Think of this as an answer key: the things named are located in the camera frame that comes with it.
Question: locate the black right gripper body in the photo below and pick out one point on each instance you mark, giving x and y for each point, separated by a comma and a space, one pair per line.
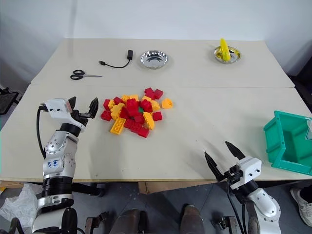
233, 173

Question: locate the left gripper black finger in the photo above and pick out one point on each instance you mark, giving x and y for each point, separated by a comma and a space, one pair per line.
72, 103
93, 107

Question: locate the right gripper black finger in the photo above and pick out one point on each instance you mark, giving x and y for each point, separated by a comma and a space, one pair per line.
235, 151
213, 167

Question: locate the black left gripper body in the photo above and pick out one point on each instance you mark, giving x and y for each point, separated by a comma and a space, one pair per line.
81, 118

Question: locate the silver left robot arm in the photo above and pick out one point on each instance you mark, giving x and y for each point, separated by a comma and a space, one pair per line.
57, 156

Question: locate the flat yellow building block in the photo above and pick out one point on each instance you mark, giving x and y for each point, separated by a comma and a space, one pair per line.
118, 125

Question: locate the large red building block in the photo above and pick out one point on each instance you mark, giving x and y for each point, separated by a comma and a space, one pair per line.
132, 107

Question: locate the red plastic toy brick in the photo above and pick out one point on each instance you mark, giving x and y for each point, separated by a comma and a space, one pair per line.
132, 125

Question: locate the green plastic toy brick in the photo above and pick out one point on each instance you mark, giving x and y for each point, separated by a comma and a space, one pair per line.
140, 111

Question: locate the rusty metal clamp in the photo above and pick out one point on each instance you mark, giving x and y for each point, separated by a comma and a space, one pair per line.
96, 223
225, 224

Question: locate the green plastic bin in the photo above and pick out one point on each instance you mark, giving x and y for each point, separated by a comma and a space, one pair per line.
290, 143

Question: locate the dark rounded shape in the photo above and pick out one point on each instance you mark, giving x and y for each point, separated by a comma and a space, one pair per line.
131, 221
191, 219

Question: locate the black chair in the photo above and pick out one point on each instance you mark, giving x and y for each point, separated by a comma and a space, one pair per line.
7, 100

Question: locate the orange building block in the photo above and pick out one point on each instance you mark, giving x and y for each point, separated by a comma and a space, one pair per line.
167, 103

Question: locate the white sneaker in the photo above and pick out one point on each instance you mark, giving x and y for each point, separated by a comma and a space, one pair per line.
301, 203

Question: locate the empty steel bowl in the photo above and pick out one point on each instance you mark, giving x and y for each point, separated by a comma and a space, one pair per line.
154, 59

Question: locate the steel bowl with yellow toy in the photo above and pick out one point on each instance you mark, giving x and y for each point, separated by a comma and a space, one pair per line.
235, 56

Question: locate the yellow plastic banana toy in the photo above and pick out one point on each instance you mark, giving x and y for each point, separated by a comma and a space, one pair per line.
225, 50

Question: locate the white plastic bag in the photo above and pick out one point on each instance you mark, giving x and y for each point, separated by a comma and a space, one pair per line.
20, 203

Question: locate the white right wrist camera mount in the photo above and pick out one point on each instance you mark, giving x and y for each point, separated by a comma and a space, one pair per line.
248, 170

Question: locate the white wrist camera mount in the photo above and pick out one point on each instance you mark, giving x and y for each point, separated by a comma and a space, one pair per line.
248, 170
57, 108

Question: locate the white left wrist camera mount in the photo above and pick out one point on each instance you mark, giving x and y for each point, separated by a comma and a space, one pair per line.
57, 108

